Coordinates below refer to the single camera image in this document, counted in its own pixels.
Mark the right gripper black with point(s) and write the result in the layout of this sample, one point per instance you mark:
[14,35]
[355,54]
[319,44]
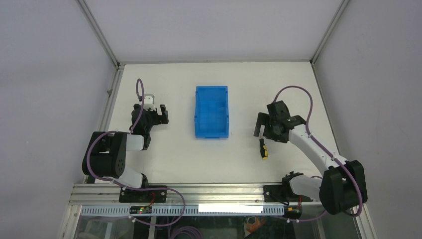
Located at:
[266,122]

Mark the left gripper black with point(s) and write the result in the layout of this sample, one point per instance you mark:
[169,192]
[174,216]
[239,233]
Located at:
[157,117]

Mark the yellow black screwdriver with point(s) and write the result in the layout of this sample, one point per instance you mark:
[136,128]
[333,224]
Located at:
[263,149]

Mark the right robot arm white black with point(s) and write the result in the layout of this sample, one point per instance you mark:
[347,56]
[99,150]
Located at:
[343,184]

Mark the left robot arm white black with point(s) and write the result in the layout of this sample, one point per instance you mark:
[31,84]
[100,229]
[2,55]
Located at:
[105,158]

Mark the blue plastic bin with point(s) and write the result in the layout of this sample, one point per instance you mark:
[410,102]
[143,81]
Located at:
[211,117]

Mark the orange object under table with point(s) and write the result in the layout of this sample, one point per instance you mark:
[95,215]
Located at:
[252,224]

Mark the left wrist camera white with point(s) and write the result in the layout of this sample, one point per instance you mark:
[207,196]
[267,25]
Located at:
[149,100]

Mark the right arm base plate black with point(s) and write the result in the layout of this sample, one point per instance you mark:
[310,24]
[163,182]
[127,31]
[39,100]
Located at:
[282,194]

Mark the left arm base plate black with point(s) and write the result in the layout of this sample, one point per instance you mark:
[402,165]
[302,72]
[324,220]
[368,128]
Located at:
[156,194]

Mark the aluminium rail frame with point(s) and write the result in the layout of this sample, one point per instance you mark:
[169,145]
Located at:
[102,199]

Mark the white slotted cable duct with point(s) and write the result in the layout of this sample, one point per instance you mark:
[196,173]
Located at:
[188,210]

